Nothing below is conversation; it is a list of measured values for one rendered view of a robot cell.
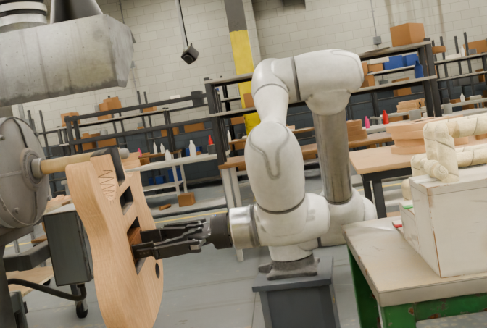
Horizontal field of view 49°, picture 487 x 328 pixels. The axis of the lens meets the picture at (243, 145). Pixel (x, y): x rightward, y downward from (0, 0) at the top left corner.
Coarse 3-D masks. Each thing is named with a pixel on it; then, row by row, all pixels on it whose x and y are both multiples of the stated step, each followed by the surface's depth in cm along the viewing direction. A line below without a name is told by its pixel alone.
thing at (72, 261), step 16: (64, 208) 148; (48, 224) 141; (64, 224) 141; (80, 224) 142; (48, 240) 141; (64, 240) 141; (80, 240) 141; (64, 256) 141; (80, 256) 141; (64, 272) 142; (80, 272) 141; (32, 288) 142; (48, 288) 143; (80, 288) 146
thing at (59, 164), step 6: (66, 156) 120; (72, 156) 119; (78, 156) 119; (84, 156) 118; (42, 162) 119; (48, 162) 119; (54, 162) 119; (60, 162) 119; (66, 162) 118; (72, 162) 118; (78, 162) 118; (42, 168) 119; (48, 168) 119; (54, 168) 119; (60, 168) 119
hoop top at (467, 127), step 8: (464, 120) 97; (472, 120) 97; (480, 120) 96; (440, 128) 97; (448, 128) 97; (456, 128) 96; (464, 128) 96; (472, 128) 96; (480, 128) 96; (456, 136) 97; (464, 136) 97
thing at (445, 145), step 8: (440, 136) 97; (448, 136) 97; (440, 144) 97; (448, 144) 97; (440, 152) 98; (448, 152) 97; (440, 160) 98; (448, 160) 97; (456, 160) 97; (448, 168) 97; (456, 168) 97; (448, 176) 97; (456, 176) 97
